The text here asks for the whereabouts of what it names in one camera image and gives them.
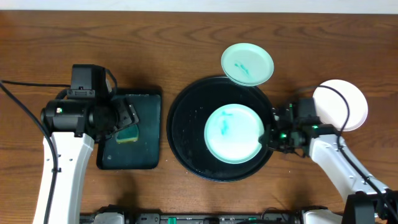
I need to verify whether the green yellow sponge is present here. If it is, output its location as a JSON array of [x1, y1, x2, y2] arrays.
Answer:
[[115, 124, 139, 144]]

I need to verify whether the mint plate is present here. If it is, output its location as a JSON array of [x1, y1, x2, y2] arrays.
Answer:
[[221, 43, 274, 86], [204, 104, 265, 164]]

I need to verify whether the white plate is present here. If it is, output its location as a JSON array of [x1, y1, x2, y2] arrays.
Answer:
[[313, 80, 368, 131]]

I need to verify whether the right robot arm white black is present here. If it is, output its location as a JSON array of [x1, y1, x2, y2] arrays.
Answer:
[[259, 106, 397, 223]]

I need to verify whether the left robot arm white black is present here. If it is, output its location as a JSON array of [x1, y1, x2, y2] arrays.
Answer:
[[34, 97, 139, 223]]

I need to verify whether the black rectangular tray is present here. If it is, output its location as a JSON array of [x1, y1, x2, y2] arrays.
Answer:
[[96, 89, 162, 170]]

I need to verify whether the black round tray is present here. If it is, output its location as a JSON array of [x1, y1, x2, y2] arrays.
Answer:
[[166, 77, 272, 182]]

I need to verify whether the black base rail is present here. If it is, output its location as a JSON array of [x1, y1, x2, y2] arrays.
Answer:
[[79, 205, 343, 224]]

